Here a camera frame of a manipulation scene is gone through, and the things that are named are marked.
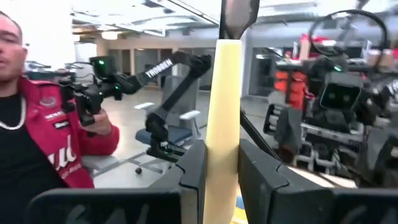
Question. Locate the blue grey office chair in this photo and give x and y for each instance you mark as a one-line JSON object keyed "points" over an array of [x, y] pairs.
{"points": [[177, 133]]}

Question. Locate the orange stacked bins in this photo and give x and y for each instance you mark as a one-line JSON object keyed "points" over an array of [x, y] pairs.
{"points": [[290, 90]]}

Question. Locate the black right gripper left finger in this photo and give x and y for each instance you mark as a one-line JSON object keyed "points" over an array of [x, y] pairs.
{"points": [[192, 180]]}

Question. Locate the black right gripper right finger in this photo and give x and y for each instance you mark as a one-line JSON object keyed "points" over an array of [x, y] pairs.
{"points": [[258, 186]]}

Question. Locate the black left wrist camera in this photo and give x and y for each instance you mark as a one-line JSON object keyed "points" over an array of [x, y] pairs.
{"points": [[340, 90]]}

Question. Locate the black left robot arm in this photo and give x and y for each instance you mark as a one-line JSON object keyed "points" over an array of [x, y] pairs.
{"points": [[376, 102]]}

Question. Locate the person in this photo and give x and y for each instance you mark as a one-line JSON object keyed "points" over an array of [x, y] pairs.
{"points": [[37, 149]]}

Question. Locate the blue plastic tray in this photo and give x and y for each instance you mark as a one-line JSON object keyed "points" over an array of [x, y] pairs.
{"points": [[240, 202]]}

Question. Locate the person's hand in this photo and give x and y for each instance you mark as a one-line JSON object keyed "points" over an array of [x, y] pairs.
{"points": [[99, 124]]}

